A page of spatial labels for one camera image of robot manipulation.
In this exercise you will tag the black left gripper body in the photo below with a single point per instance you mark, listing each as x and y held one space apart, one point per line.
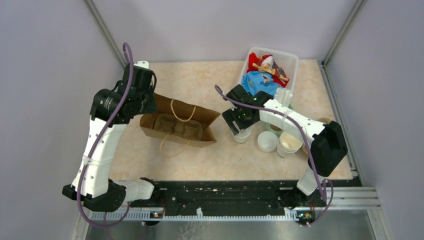
147 105

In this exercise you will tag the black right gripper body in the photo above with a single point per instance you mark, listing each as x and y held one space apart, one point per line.
237 115

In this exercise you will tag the brown paper bag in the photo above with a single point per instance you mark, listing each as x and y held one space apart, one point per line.
182 111

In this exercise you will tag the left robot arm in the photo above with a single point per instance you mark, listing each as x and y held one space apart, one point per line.
110 113

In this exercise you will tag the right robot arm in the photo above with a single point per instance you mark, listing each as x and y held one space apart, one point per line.
325 142

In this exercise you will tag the green straw holder cup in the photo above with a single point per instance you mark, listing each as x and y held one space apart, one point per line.
276 130

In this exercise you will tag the stack of white lids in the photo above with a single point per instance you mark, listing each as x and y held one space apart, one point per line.
267 141

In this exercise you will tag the blue snack packet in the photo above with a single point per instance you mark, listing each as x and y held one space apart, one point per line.
256 81

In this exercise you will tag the white plastic basket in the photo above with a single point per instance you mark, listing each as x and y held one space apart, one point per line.
288 61

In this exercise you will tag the stack of paper cups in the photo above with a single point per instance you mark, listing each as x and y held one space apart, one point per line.
287 145

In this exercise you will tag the red snack packet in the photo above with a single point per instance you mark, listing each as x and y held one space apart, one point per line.
266 64

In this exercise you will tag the brown cardboard cup carrier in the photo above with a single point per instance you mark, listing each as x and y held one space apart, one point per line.
323 120

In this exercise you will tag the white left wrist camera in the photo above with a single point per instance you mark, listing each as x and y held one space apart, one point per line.
142 64

